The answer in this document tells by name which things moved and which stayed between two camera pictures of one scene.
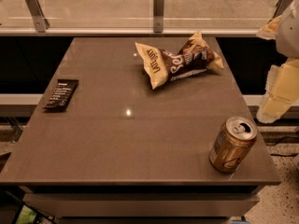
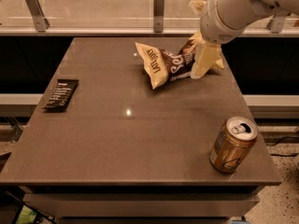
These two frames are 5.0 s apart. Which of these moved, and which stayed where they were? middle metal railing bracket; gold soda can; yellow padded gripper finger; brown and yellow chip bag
Moved: yellow padded gripper finger
Stayed: middle metal railing bracket; gold soda can; brown and yellow chip bag
